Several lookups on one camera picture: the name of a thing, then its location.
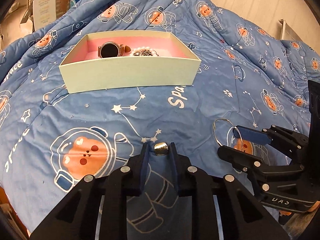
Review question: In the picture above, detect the thin silver bangle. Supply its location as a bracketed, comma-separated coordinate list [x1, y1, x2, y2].
[212, 118, 244, 149]

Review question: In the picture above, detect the pale green jewelry box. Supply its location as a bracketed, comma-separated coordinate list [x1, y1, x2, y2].
[59, 30, 201, 94]

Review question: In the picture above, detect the right hand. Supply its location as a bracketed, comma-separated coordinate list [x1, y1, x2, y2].
[279, 201, 320, 216]

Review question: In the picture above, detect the blue space print quilt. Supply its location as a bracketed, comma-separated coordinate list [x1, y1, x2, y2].
[1, 0, 319, 231]

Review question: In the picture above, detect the rose gold watch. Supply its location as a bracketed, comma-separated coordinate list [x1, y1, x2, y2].
[98, 42, 131, 59]

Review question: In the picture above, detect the tall white carton box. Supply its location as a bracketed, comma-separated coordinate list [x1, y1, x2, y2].
[33, 0, 56, 30]

